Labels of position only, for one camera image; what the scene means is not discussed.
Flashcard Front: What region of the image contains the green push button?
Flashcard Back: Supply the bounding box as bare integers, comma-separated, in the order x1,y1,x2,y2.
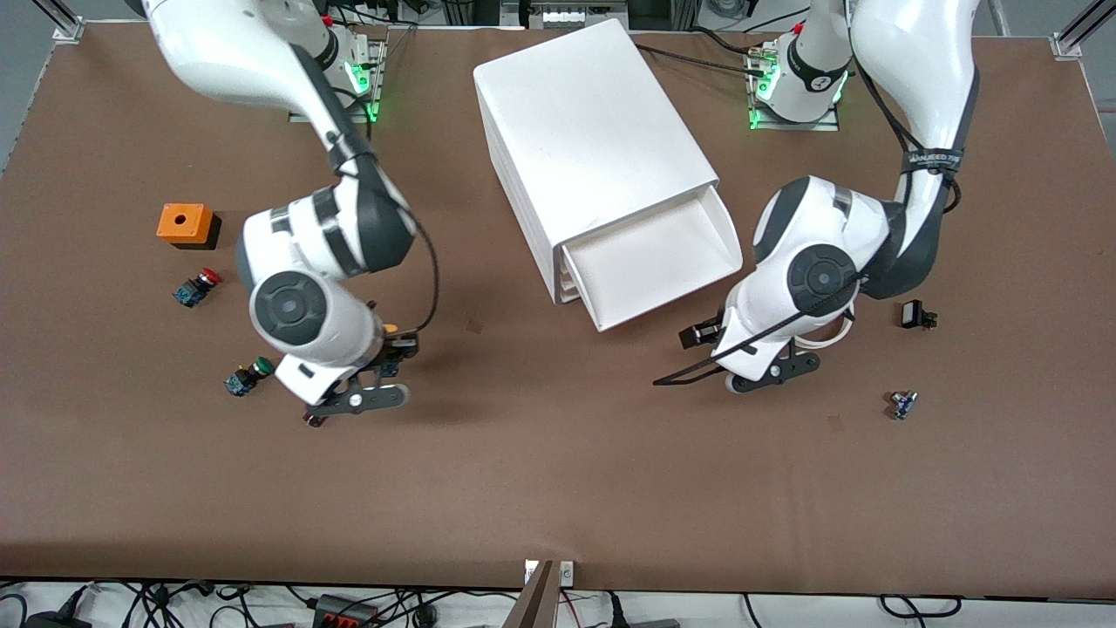
225,357,276,398

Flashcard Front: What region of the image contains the red push button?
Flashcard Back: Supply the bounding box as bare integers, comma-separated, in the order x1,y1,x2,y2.
173,269,223,308

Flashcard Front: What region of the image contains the white drawer cabinet shell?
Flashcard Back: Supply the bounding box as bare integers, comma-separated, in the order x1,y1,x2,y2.
473,19,721,306

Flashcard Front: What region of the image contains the white curved plastic clip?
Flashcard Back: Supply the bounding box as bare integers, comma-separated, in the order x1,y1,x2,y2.
795,312,856,350

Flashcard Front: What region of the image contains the orange box with hole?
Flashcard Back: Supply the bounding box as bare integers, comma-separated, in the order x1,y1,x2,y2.
157,203,222,250

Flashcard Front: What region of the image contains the black orange power strip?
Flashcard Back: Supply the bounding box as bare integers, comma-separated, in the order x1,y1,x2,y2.
314,595,382,628

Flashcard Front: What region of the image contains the white terminal block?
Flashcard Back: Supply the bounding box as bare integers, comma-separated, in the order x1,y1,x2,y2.
521,4,630,29

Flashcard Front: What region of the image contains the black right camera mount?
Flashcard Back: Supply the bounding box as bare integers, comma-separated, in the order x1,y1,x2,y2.
303,384,411,428

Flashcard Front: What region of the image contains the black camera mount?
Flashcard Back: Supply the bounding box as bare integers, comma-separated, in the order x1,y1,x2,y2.
732,352,822,395
303,384,411,428

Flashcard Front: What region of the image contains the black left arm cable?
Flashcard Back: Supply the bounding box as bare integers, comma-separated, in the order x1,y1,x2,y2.
652,52,960,387

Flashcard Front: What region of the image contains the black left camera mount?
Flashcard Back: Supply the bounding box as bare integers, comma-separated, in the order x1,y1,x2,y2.
732,352,822,395

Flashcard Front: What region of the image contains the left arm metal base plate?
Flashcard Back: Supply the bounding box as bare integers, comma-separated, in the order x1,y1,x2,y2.
748,48,842,132

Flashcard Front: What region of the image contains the black velcro cable strap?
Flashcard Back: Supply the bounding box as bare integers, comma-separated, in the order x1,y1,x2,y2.
902,148,964,175

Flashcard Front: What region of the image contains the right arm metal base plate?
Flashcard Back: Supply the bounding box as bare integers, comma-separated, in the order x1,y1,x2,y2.
288,35,386,123

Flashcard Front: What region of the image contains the black base cable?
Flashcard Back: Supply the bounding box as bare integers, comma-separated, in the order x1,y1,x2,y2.
689,26,770,58
635,42,768,78

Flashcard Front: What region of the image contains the brown angled post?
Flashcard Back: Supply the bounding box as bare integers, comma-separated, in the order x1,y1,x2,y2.
504,561,559,628

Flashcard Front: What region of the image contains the black looped floor cable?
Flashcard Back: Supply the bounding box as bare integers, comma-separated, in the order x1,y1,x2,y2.
879,594,962,619

